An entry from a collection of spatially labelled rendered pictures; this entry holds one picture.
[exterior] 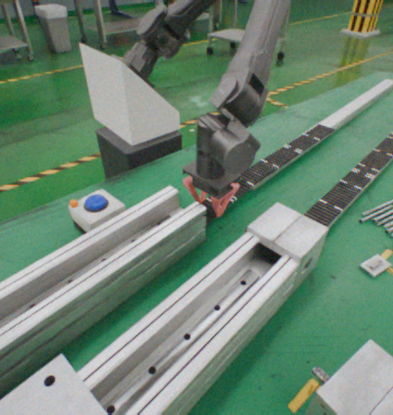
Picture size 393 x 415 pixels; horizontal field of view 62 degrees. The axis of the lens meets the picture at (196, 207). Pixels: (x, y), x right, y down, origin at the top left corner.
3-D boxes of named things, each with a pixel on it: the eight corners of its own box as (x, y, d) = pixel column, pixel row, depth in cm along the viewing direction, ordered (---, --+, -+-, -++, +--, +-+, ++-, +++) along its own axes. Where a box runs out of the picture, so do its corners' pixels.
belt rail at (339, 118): (384, 86, 133) (386, 79, 131) (394, 88, 131) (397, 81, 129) (239, 183, 79) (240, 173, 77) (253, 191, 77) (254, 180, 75)
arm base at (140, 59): (134, 81, 98) (107, 57, 88) (149, 58, 97) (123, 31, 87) (153, 92, 94) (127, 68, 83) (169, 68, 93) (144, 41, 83)
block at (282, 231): (259, 233, 66) (266, 195, 60) (315, 266, 59) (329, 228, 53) (232, 257, 61) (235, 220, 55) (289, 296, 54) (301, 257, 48)
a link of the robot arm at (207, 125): (220, 106, 59) (191, 112, 57) (239, 121, 54) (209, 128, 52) (218, 141, 63) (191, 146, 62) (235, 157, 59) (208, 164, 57)
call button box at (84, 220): (107, 209, 72) (101, 186, 68) (134, 231, 67) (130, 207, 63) (74, 228, 67) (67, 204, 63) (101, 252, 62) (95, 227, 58)
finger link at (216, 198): (217, 229, 65) (219, 191, 59) (191, 213, 69) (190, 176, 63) (237, 212, 69) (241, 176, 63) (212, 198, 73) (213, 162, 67)
